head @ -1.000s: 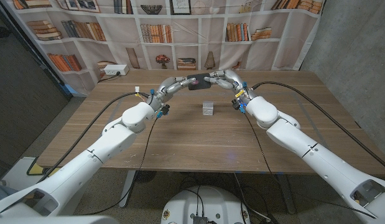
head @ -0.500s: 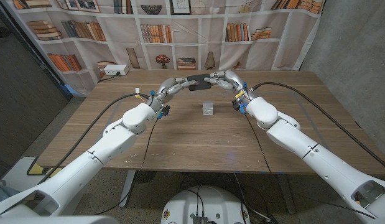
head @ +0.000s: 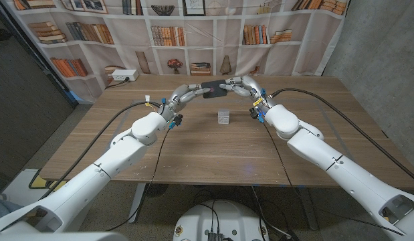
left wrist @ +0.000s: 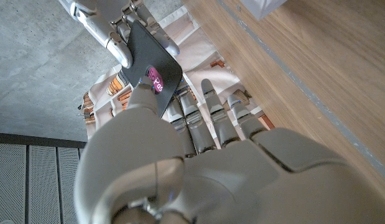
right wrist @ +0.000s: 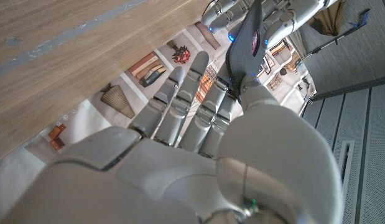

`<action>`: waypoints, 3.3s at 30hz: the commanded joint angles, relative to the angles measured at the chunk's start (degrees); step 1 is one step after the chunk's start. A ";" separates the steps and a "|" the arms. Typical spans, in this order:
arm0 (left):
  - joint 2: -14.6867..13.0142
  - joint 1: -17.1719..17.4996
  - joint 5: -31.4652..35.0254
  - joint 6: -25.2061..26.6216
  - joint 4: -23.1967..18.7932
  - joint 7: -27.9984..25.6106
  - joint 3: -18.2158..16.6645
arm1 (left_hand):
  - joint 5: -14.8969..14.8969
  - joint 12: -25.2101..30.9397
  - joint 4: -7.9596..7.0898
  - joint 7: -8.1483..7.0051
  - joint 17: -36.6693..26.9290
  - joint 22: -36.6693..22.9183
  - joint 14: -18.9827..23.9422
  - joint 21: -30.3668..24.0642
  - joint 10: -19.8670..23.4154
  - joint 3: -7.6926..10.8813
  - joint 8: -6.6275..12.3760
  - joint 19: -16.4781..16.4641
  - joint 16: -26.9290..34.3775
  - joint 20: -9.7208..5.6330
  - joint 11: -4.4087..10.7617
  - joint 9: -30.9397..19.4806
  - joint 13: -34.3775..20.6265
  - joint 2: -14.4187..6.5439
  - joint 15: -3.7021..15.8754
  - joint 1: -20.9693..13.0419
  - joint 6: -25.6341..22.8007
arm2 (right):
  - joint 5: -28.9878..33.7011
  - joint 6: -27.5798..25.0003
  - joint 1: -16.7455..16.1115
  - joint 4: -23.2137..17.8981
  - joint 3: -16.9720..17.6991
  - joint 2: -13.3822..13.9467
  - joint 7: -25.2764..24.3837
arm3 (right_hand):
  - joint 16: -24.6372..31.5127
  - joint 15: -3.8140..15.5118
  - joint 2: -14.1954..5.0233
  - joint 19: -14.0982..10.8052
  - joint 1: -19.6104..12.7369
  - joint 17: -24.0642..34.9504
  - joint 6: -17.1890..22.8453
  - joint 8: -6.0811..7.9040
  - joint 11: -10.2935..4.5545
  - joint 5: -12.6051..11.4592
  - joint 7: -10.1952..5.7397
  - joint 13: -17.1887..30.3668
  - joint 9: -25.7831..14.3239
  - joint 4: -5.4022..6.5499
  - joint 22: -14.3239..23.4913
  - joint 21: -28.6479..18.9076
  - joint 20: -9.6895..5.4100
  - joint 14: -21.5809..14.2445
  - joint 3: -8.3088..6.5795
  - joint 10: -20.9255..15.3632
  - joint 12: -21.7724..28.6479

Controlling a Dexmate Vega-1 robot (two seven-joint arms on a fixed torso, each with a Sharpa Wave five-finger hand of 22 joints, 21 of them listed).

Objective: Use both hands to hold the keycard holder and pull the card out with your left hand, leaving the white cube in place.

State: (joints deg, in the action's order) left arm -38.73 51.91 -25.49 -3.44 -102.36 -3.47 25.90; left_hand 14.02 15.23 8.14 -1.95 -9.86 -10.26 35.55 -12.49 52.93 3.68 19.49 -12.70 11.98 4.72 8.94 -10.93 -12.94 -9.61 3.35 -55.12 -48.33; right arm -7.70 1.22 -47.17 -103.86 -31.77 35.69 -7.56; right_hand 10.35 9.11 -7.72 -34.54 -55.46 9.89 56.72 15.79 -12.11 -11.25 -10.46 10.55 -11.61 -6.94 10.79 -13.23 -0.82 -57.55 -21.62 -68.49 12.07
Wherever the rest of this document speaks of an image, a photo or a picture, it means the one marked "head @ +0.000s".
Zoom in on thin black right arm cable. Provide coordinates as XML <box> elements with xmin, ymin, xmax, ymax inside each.
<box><xmin>262</xmin><ymin>122</ymin><xmax>298</xmax><ymax>188</ymax></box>

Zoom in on black floor cable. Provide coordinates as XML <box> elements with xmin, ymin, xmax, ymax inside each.
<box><xmin>312</xmin><ymin>206</ymin><xmax>405</xmax><ymax>236</ymax></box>

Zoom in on grey metal table leg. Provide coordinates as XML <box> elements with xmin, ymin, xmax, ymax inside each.
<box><xmin>128</xmin><ymin>183</ymin><xmax>147</xmax><ymax>224</ymax></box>
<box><xmin>298</xmin><ymin>186</ymin><xmax>318</xmax><ymax>231</ymax></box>

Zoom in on black power strip cord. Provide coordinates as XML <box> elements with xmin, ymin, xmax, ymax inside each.
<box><xmin>104</xmin><ymin>76</ymin><xmax>130</xmax><ymax>90</ymax></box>

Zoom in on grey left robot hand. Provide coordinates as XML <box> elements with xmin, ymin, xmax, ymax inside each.
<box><xmin>159</xmin><ymin>82</ymin><xmax>214</xmax><ymax>117</ymax></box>

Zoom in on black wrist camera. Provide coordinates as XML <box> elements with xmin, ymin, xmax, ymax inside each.
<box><xmin>249</xmin><ymin>106</ymin><xmax>265</xmax><ymax>124</ymax></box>
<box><xmin>169</xmin><ymin>113</ymin><xmax>184</xmax><ymax>130</ymax></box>

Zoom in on white yellow floor mat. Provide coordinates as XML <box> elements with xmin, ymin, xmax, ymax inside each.
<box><xmin>2</xmin><ymin>168</ymin><xmax>60</xmax><ymax>205</ymax></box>

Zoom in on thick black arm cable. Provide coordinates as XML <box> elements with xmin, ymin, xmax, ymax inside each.
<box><xmin>39</xmin><ymin>100</ymin><xmax>163</xmax><ymax>200</ymax></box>
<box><xmin>268</xmin><ymin>88</ymin><xmax>414</xmax><ymax>185</ymax></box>

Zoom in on small white cube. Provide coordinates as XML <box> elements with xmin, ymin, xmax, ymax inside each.
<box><xmin>217</xmin><ymin>108</ymin><xmax>231</xmax><ymax>125</ymax></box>

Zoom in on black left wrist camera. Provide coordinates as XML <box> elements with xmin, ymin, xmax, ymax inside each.
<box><xmin>169</xmin><ymin>113</ymin><xmax>184</xmax><ymax>130</ymax></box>

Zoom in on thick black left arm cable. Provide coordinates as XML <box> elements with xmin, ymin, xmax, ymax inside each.
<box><xmin>39</xmin><ymin>100</ymin><xmax>163</xmax><ymax>200</ymax></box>

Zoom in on printed bookshelf backdrop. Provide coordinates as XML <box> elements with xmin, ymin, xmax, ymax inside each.
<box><xmin>1</xmin><ymin>0</ymin><xmax>350</xmax><ymax>105</ymax></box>

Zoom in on black torso cable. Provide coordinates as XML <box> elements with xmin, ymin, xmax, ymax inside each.
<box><xmin>196</xmin><ymin>202</ymin><xmax>221</xmax><ymax>234</ymax></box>

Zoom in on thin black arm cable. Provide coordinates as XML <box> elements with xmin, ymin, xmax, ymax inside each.
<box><xmin>106</xmin><ymin>127</ymin><xmax>173</xmax><ymax>232</ymax></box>
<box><xmin>262</xmin><ymin>122</ymin><xmax>298</xmax><ymax>188</ymax></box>

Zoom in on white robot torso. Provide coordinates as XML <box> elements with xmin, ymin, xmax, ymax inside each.
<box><xmin>173</xmin><ymin>199</ymin><xmax>270</xmax><ymax>241</ymax></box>

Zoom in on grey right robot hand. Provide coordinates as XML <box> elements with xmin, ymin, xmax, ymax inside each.
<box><xmin>223</xmin><ymin>75</ymin><xmax>271</xmax><ymax>109</ymax></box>

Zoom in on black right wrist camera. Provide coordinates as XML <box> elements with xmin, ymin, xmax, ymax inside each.
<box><xmin>249</xmin><ymin>106</ymin><xmax>265</xmax><ymax>124</ymax></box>

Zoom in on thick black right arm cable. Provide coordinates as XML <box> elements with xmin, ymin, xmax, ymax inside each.
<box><xmin>268</xmin><ymin>88</ymin><xmax>414</xmax><ymax>185</ymax></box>

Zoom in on white power strip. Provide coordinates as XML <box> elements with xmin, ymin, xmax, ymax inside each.
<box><xmin>111</xmin><ymin>69</ymin><xmax>140</xmax><ymax>82</ymax></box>

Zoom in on person leg blue jeans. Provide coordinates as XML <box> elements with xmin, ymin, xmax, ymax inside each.
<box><xmin>0</xmin><ymin>197</ymin><xmax>13</xmax><ymax>222</ymax></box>

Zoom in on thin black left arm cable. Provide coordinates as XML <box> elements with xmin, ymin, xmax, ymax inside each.
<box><xmin>106</xmin><ymin>127</ymin><xmax>173</xmax><ymax>232</ymax></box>

